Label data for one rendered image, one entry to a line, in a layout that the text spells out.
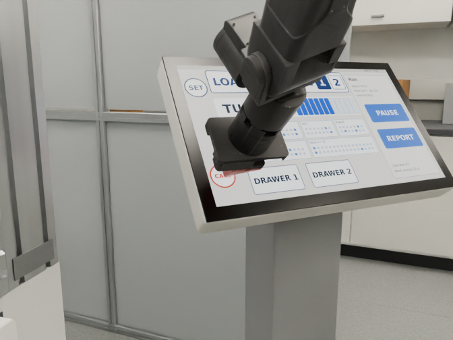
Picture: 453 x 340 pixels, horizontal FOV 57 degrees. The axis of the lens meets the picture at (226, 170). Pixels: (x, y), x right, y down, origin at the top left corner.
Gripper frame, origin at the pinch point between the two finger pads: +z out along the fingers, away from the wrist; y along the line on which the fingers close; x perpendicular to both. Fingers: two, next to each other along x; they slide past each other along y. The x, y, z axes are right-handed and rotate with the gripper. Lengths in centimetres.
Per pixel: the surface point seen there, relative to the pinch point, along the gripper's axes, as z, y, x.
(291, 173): 1.6, -11.9, 0.9
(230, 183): 1.5, -0.7, 1.5
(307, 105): 2.0, -20.6, -12.7
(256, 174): 1.6, -5.6, 0.4
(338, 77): 2.2, -31.0, -19.4
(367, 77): 2.3, -38.8, -19.5
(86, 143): 116, 6, -77
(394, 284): 152, -159, 10
